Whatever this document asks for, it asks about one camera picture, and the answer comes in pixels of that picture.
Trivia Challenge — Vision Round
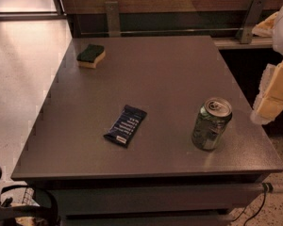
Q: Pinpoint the black cable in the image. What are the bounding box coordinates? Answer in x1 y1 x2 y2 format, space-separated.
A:
232 183 270 226

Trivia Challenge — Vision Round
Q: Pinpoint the black chair frame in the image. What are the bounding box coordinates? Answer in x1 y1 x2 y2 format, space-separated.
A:
0 161 61 226

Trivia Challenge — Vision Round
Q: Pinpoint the green soda can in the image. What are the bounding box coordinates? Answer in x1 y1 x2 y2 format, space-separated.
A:
191 97 232 151

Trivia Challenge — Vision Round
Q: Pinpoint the green and yellow sponge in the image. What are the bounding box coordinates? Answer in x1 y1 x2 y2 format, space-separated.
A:
76 44 106 69

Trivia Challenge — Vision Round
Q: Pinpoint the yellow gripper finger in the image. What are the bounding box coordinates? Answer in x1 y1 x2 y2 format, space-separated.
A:
252 12 278 37
250 60 283 125

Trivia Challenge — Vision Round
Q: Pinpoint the grey drawer cabinet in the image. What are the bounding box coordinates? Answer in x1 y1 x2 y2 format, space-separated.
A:
12 37 283 226

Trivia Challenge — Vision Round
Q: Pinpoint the left metal rail bracket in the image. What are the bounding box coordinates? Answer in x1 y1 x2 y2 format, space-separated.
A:
105 1 121 37

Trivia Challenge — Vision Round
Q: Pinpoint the dark blue snack packet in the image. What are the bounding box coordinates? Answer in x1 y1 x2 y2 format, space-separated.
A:
104 105 147 148

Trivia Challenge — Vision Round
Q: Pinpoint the metal rail bracket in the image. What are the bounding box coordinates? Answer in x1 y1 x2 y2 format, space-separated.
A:
236 0 267 44
105 1 121 37

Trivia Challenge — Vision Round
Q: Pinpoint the right metal rail bracket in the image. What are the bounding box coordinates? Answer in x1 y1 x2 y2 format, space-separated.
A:
236 0 267 44

